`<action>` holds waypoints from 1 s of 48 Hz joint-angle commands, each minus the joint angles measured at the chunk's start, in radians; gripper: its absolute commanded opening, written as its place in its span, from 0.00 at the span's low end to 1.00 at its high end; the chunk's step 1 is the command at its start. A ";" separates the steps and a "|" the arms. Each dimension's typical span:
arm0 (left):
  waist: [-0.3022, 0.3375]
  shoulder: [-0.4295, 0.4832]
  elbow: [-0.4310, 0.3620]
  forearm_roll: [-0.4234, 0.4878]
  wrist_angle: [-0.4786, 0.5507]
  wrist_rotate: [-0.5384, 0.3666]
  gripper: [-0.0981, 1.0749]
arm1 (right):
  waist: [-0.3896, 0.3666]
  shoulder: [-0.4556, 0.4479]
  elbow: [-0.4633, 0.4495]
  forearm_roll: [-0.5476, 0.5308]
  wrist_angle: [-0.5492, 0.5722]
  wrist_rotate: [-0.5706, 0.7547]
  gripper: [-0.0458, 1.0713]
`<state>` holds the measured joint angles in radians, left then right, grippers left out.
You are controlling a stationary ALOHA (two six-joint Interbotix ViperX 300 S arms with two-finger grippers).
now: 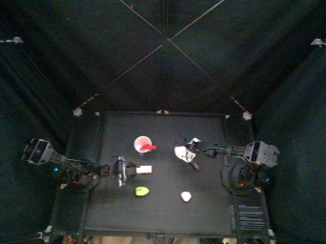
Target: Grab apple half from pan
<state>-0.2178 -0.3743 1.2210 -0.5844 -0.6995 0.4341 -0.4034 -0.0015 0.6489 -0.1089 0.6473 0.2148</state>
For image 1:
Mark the red and white toy bowl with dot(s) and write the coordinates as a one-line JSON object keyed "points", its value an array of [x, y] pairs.
{"points": [[141, 143]]}

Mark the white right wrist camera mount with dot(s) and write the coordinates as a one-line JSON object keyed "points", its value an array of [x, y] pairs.
{"points": [[185, 153]]}

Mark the grey frame corner bracket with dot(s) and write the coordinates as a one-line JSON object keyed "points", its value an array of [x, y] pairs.
{"points": [[316, 42], [46, 233], [161, 111], [76, 111], [270, 234], [247, 115], [16, 40]]}

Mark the white rectangular toy block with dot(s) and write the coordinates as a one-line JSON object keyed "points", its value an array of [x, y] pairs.
{"points": [[144, 169]]}

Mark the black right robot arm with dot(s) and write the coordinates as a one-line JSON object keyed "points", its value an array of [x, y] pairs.
{"points": [[246, 155]]}

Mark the small blue toy piece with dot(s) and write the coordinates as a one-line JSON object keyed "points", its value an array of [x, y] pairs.
{"points": [[140, 154]]}

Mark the pale yellow toy fruit half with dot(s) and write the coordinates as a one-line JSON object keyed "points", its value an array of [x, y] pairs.
{"points": [[185, 196]]}

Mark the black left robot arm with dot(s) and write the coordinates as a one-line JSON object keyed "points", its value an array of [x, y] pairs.
{"points": [[62, 162]]}

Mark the red toy food piece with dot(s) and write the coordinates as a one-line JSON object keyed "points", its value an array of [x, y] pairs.
{"points": [[148, 147]]}

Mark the green toy fruit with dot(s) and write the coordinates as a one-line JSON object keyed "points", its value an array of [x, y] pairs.
{"points": [[141, 191]]}

